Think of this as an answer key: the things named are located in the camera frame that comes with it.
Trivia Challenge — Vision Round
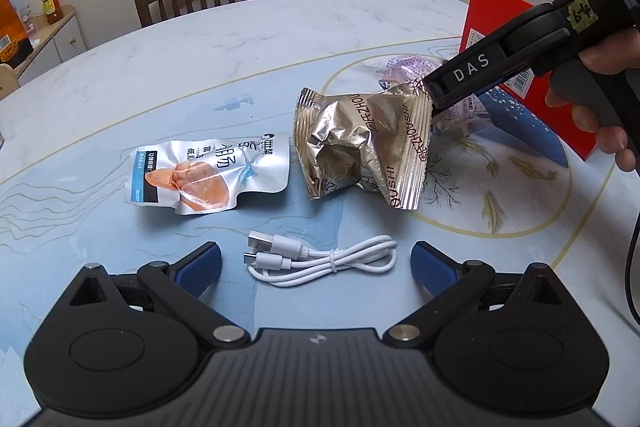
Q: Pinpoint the red lidded jar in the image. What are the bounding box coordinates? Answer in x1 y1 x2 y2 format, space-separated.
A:
40 0 65 25

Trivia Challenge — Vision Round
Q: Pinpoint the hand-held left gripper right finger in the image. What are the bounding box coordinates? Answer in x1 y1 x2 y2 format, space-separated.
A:
384 243 566 348

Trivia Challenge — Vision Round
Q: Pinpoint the white sideboard with wooden top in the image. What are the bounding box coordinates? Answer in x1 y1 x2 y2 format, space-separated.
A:
0 4 88 100

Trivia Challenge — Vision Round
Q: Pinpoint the white usb cable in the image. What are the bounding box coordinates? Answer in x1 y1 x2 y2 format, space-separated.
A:
241 229 399 289

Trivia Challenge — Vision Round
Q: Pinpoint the black cable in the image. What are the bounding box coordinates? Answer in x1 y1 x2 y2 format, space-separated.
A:
622 212 640 325

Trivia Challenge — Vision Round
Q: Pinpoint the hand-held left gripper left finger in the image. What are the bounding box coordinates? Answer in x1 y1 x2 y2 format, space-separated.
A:
70 242 251 348

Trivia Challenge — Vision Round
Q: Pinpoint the red cardboard box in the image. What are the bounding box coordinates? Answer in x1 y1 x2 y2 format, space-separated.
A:
457 0 613 162

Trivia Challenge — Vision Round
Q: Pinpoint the white purple snack packet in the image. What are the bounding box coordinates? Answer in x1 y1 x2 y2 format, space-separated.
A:
377 53 493 138

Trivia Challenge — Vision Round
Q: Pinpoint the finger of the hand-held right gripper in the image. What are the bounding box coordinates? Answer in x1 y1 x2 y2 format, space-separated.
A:
429 88 483 118

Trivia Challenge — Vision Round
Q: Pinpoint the person's right hand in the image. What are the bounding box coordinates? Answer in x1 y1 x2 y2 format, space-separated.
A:
544 24 640 174

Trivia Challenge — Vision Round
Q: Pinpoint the gold foil snack packet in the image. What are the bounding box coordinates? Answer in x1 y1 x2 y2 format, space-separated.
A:
291 82 435 212

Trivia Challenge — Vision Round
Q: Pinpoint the silver pouch with orange picture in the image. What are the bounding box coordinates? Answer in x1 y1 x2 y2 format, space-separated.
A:
131 131 292 217

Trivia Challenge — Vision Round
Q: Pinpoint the orange printed box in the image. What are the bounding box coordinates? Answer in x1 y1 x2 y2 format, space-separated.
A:
0 0 33 70

